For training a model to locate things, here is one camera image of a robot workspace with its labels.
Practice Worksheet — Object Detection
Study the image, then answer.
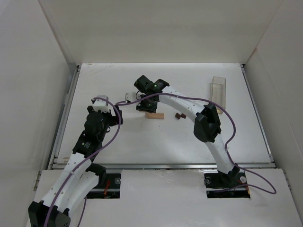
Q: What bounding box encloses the large light wood block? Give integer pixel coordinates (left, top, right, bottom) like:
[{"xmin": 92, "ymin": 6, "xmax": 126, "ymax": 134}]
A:
[{"xmin": 145, "ymin": 112, "xmax": 164, "ymax": 120}]

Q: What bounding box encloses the dark brown small block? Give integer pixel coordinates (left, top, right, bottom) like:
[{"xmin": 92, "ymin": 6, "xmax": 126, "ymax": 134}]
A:
[{"xmin": 175, "ymin": 113, "xmax": 181, "ymax": 119}]

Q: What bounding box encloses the clear plastic box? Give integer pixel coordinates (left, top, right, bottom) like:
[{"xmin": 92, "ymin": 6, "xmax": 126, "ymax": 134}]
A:
[{"xmin": 210, "ymin": 77, "xmax": 226, "ymax": 109}]

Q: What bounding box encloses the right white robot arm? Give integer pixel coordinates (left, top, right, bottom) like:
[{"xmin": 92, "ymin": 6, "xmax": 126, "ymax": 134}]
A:
[{"xmin": 134, "ymin": 75, "xmax": 239, "ymax": 177}]

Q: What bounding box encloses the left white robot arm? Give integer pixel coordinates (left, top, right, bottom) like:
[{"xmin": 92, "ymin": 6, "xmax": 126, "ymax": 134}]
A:
[{"xmin": 28, "ymin": 105, "xmax": 123, "ymax": 227}]

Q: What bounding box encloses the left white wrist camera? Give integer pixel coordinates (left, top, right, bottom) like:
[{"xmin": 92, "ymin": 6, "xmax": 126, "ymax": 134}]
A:
[{"xmin": 92, "ymin": 95, "xmax": 109, "ymax": 113}]

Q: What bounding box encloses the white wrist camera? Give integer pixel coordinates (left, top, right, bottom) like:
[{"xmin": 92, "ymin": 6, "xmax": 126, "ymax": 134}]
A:
[
  {"xmin": 92, "ymin": 95, "xmax": 109, "ymax": 113},
  {"xmin": 125, "ymin": 93, "xmax": 132, "ymax": 103}
]

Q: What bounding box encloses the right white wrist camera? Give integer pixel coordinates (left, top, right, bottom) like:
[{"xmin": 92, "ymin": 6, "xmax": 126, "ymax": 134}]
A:
[{"xmin": 125, "ymin": 93, "xmax": 132, "ymax": 103}]

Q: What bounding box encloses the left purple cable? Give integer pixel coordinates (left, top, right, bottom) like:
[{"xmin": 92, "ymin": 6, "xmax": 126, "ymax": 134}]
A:
[{"xmin": 45, "ymin": 98, "xmax": 124, "ymax": 227}]

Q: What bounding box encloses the purple cable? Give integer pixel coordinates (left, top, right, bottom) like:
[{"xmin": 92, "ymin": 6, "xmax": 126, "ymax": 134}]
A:
[
  {"xmin": 45, "ymin": 98, "xmax": 124, "ymax": 227},
  {"xmin": 116, "ymin": 93, "xmax": 277, "ymax": 196}
]

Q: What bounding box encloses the aluminium front rail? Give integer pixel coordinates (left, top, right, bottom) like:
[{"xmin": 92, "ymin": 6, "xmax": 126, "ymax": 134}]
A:
[{"xmin": 51, "ymin": 162, "xmax": 275, "ymax": 171}]

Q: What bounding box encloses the aluminium rail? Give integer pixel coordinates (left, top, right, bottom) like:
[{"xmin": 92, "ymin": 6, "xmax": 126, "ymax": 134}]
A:
[
  {"xmin": 43, "ymin": 64, "xmax": 81, "ymax": 170},
  {"xmin": 51, "ymin": 162, "xmax": 275, "ymax": 171},
  {"xmin": 240, "ymin": 64, "xmax": 275, "ymax": 163}
]

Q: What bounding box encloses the aluminium left rail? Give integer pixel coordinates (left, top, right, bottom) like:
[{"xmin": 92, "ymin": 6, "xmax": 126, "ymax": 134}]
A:
[{"xmin": 43, "ymin": 64, "xmax": 81, "ymax": 170}]

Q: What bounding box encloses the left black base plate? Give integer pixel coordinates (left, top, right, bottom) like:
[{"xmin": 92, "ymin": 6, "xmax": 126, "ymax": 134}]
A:
[{"xmin": 87, "ymin": 173, "xmax": 121, "ymax": 199}]

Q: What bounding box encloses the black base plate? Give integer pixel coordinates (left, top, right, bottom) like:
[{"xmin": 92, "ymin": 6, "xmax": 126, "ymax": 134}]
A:
[
  {"xmin": 87, "ymin": 173, "xmax": 121, "ymax": 199},
  {"xmin": 204, "ymin": 172, "xmax": 250, "ymax": 199}
]

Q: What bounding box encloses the aluminium right rail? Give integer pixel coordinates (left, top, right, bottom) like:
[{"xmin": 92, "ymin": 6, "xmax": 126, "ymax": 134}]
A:
[{"xmin": 240, "ymin": 64, "xmax": 275, "ymax": 163}]

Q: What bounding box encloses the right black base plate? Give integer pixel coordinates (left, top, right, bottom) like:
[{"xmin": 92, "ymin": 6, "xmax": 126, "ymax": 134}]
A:
[{"xmin": 204, "ymin": 172, "xmax": 250, "ymax": 199}]

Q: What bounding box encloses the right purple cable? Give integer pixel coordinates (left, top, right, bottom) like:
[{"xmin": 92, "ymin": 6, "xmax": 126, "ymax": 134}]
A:
[{"xmin": 116, "ymin": 93, "xmax": 277, "ymax": 196}]

